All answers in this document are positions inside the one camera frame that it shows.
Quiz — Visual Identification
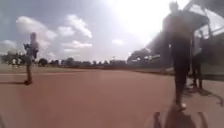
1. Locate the row of trees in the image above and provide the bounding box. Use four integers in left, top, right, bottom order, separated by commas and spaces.
0, 48, 158, 69

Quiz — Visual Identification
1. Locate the reddish brown paved ground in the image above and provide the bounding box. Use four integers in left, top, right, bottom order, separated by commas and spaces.
0, 68, 224, 128

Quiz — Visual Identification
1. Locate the person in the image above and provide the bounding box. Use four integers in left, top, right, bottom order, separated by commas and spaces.
22, 31, 40, 86
190, 29, 209, 92
161, 1, 204, 112

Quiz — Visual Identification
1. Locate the grass strip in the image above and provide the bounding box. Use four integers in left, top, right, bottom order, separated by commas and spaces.
0, 63, 101, 75

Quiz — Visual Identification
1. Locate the group of people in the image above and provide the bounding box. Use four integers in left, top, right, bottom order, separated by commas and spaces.
11, 57, 22, 69

